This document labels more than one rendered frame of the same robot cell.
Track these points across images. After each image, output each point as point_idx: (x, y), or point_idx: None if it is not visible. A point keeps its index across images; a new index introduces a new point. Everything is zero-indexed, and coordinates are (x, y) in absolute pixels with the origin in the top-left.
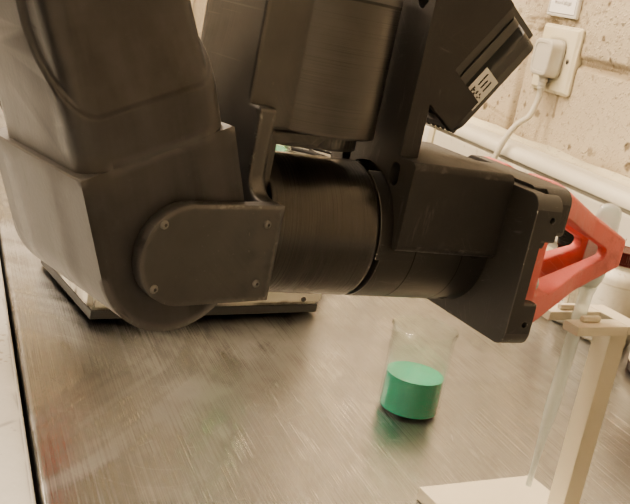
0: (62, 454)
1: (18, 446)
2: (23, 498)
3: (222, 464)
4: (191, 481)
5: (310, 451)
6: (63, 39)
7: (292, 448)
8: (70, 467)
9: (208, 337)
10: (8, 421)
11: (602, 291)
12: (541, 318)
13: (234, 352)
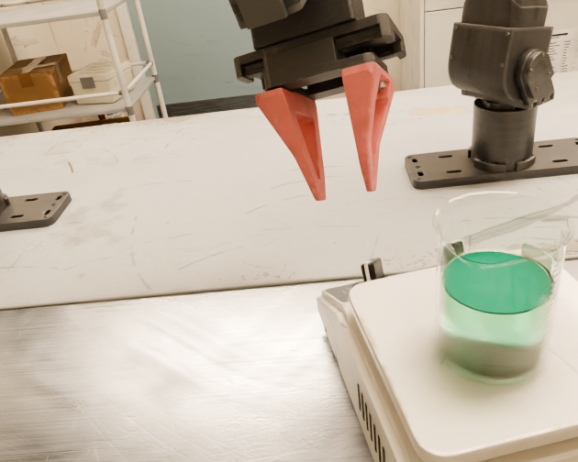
0: (101, 310)
1: (118, 293)
2: (63, 298)
3: (48, 387)
4: (38, 367)
5: (33, 455)
6: None
7: (45, 440)
8: (84, 313)
9: (299, 410)
10: (150, 288)
11: None
12: None
13: (257, 429)
